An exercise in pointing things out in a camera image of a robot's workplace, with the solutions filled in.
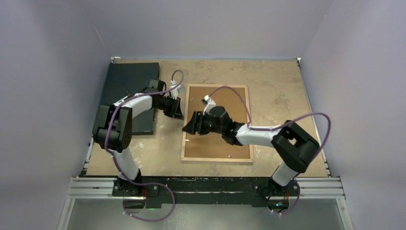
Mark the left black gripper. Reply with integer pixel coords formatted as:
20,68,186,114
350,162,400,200
155,95,183,119

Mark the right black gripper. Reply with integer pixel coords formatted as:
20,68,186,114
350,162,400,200
183,110,225,135

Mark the wooden picture frame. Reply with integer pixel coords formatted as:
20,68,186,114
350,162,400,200
180,83,254,163

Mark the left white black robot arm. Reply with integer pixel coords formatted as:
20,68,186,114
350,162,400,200
92,80,184,196

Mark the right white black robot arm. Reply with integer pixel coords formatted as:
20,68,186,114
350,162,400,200
182,106,320,195

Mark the black flat box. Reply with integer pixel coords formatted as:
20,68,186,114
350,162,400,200
99,62,160,136

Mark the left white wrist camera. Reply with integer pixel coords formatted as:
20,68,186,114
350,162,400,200
169,80,185,99

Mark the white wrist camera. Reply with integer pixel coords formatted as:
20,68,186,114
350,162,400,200
202,95,216,115
169,80,185,99

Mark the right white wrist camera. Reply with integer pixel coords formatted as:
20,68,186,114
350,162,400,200
202,95,216,115

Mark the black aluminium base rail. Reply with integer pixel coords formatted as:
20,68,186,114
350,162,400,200
67,176,345,208

